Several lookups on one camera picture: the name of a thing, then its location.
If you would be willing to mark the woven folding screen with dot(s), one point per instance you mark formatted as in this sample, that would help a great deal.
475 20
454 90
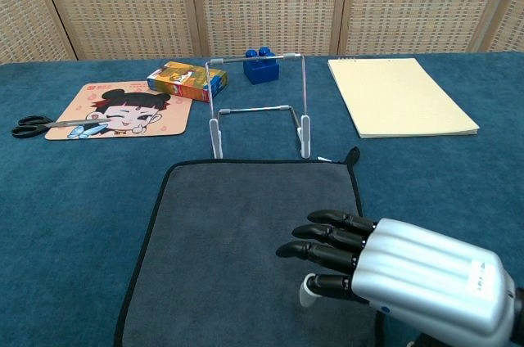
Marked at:
266 3

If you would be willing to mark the cartoon girl mouse pad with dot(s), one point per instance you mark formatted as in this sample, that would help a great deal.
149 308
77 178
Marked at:
73 114

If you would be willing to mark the teal table cover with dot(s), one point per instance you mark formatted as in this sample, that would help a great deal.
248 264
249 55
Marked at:
82 199

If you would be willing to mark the pale yellow notepad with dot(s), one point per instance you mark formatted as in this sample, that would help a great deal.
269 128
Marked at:
401 97

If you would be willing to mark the colourful cardboard box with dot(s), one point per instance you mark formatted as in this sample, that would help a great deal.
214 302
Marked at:
180 81

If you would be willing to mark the blue building block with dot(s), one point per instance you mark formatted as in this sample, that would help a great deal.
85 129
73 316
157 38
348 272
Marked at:
262 75

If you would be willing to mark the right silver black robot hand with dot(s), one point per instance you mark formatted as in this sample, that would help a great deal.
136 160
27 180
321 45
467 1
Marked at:
430 273

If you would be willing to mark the grey and blue cloth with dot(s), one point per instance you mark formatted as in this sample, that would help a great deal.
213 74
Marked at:
225 240

